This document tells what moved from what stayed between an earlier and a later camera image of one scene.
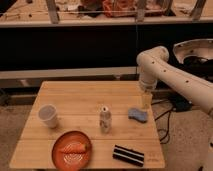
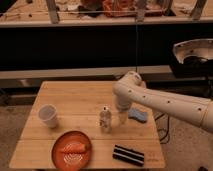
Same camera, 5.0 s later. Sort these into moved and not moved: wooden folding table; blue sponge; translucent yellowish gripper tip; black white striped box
Moved: translucent yellowish gripper tip
Not moved: black white striped box; wooden folding table; blue sponge
